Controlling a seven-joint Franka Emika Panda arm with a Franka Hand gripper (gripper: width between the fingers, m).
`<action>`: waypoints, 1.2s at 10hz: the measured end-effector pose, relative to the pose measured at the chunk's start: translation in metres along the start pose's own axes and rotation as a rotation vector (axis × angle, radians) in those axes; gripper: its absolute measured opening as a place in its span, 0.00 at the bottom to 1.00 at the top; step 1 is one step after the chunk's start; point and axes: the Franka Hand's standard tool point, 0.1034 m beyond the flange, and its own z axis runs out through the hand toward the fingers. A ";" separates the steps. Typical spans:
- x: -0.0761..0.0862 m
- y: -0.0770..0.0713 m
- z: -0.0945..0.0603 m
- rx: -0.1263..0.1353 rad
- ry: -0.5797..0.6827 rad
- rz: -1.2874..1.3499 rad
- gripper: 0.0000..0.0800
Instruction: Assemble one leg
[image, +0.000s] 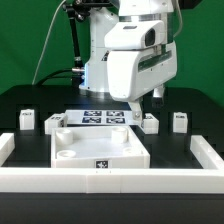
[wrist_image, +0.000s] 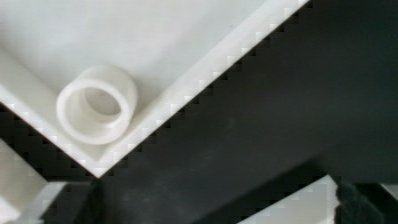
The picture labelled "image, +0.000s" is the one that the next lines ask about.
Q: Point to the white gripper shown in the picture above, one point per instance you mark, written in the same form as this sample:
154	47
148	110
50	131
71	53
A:
132	74

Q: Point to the white square tabletop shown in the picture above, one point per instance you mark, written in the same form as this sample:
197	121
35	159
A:
102	147

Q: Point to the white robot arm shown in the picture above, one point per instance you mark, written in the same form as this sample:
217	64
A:
102	21

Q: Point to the white U-shaped fence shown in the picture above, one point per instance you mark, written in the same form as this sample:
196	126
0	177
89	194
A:
62	180

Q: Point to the white marker base plate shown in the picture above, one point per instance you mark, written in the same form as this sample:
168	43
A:
101	117

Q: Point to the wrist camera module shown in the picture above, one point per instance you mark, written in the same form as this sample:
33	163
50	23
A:
135	35

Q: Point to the black camera stand pole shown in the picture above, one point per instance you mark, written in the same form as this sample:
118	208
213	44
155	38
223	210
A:
79	11

